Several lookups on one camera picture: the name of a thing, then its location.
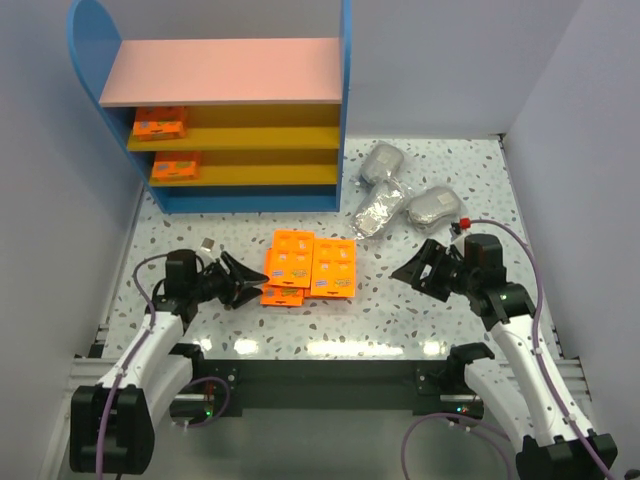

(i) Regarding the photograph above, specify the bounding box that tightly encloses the orange sponge box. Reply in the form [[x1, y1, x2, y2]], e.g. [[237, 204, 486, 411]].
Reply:
[[260, 285, 304, 307], [151, 151, 202, 182], [267, 229, 315, 288], [310, 238, 356, 298], [132, 106, 187, 141]]

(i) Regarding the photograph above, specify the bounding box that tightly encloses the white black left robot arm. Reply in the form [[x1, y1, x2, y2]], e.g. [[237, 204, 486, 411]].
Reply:
[[69, 249, 269, 477]]

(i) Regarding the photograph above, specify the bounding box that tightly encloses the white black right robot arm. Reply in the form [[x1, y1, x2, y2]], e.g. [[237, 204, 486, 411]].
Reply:
[[391, 233, 617, 479]]

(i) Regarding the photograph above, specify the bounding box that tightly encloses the orange sponge box on shelf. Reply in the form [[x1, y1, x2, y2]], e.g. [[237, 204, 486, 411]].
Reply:
[[151, 151, 202, 182]]

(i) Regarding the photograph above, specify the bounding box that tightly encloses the blue pink yellow shelf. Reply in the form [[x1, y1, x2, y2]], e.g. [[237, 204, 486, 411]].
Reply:
[[66, 1, 352, 214]]

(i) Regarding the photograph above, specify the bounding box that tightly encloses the orange sponge box bottom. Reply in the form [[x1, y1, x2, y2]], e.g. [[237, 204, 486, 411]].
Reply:
[[260, 285, 304, 307]]

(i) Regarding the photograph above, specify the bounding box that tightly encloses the silver sponge pack right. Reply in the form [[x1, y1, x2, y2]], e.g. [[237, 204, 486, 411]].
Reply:
[[406, 186, 464, 233]]

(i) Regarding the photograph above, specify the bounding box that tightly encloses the silver sponge pack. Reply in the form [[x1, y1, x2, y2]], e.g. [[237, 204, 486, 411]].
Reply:
[[406, 186, 464, 233], [358, 142, 407, 188], [351, 179, 413, 240]]

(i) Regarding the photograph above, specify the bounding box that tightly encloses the silver sponge pack middle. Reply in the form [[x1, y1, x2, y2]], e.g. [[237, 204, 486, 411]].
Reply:
[[351, 179, 413, 240]]

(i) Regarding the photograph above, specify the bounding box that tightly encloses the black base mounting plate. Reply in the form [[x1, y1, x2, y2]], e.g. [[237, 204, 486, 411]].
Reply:
[[171, 360, 485, 420]]

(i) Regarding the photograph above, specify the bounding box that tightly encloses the silver sponge pack top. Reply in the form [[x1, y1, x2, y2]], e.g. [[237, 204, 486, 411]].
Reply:
[[358, 142, 407, 188]]

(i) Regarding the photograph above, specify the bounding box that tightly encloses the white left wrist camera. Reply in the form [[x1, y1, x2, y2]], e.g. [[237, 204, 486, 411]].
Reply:
[[198, 237, 217, 265]]

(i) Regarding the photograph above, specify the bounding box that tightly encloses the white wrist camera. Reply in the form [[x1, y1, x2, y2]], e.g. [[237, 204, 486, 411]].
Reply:
[[198, 237, 217, 265], [449, 223, 469, 260]]

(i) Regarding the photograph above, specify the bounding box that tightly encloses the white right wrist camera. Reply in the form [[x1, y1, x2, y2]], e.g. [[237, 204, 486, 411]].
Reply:
[[449, 223, 469, 260]]

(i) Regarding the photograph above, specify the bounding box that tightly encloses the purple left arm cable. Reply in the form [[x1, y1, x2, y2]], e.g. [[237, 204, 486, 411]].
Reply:
[[94, 252, 232, 480]]

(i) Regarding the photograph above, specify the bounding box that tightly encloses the aluminium frame rail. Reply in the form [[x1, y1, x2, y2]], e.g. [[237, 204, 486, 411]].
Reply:
[[38, 320, 116, 479]]

